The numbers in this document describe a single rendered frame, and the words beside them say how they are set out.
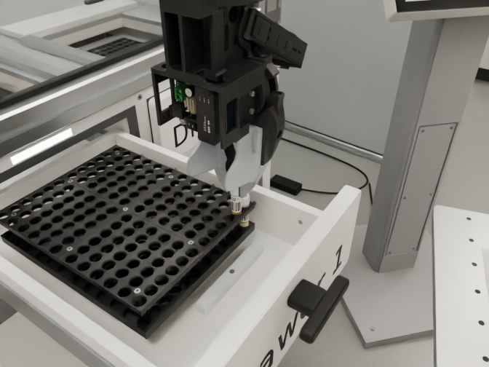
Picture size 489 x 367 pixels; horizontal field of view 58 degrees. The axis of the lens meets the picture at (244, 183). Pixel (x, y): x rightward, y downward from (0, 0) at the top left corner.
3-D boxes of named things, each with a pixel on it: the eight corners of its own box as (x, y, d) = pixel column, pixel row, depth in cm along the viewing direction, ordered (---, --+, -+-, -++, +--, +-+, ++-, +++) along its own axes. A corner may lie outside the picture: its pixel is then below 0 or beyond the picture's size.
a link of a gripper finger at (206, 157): (178, 202, 45) (174, 124, 39) (214, 175, 49) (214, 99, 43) (202, 215, 44) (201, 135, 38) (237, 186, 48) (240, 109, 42)
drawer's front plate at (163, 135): (263, 100, 89) (264, 45, 82) (164, 167, 69) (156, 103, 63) (255, 97, 89) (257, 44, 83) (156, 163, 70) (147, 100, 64)
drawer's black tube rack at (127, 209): (254, 245, 53) (255, 202, 49) (150, 355, 41) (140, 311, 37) (123, 183, 63) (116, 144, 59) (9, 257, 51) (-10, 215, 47)
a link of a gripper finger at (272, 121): (233, 158, 43) (228, 72, 38) (243, 150, 44) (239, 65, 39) (274, 171, 41) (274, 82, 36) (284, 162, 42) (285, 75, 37)
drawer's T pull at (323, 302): (349, 287, 40) (351, 276, 39) (310, 348, 35) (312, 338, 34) (313, 270, 41) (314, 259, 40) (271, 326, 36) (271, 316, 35)
